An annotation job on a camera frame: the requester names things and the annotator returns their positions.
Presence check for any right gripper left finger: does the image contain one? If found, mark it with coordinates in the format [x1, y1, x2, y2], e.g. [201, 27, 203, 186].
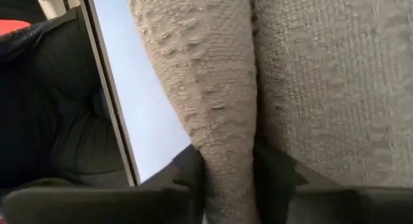
[0, 145, 206, 224]

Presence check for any red object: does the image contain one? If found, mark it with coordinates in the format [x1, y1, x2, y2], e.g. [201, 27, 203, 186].
[0, 19, 32, 36]

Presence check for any grey-brown terry towel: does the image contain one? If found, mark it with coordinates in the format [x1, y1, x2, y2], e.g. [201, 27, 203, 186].
[125, 0, 413, 224]

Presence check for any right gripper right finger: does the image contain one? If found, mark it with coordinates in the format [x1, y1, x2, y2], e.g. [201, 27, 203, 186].
[254, 143, 413, 224]

